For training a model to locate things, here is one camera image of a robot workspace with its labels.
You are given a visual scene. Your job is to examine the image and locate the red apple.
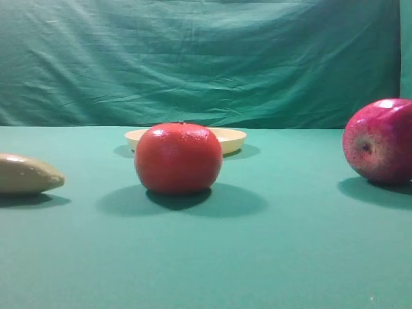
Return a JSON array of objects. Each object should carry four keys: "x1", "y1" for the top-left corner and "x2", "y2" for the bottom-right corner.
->
[{"x1": 342, "y1": 98, "x2": 411, "y2": 185}]

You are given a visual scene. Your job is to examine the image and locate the yellow plate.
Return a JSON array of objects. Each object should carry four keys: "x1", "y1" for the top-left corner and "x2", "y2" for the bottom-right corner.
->
[{"x1": 124, "y1": 127, "x2": 247, "y2": 155}]

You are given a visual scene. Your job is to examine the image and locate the orange fruit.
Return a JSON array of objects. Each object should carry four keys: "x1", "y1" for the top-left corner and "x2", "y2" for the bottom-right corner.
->
[{"x1": 135, "y1": 122, "x2": 223, "y2": 195}]

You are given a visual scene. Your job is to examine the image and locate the green backdrop cloth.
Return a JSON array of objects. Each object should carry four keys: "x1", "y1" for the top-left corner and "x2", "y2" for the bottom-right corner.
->
[{"x1": 1, "y1": 0, "x2": 411, "y2": 129}]

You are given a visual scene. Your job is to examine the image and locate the yellow banana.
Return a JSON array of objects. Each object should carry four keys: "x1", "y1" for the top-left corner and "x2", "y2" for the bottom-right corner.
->
[{"x1": 1, "y1": 153, "x2": 66, "y2": 194}]

